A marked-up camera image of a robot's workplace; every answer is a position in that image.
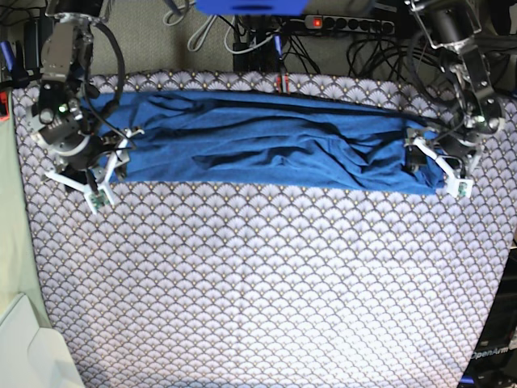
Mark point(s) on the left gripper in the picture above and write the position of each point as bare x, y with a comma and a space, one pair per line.
462, 155

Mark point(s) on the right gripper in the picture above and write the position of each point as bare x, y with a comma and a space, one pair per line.
64, 141

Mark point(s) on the blue long-sleeve T-shirt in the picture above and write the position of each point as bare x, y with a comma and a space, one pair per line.
239, 137

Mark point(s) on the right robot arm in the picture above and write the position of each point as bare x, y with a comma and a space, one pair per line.
64, 119

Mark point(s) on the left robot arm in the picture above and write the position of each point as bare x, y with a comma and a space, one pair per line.
452, 26

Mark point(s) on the light green cloth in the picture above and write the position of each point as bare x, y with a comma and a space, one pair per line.
18, 264

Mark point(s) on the fan-patterned tablecloth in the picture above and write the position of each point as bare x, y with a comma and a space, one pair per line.
222, 284

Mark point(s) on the red table clamp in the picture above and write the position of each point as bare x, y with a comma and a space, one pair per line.
282, 83

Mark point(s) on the black OpenArm case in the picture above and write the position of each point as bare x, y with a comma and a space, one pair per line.
493, 362

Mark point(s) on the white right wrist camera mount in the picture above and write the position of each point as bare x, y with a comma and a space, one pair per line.
89, 172

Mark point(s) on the blue handled clamp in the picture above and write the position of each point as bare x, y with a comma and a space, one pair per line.
19, 76

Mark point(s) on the black power strip red switch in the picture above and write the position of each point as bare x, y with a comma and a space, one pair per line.
348, 24

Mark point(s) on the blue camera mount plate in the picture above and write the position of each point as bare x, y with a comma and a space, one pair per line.
251, 7

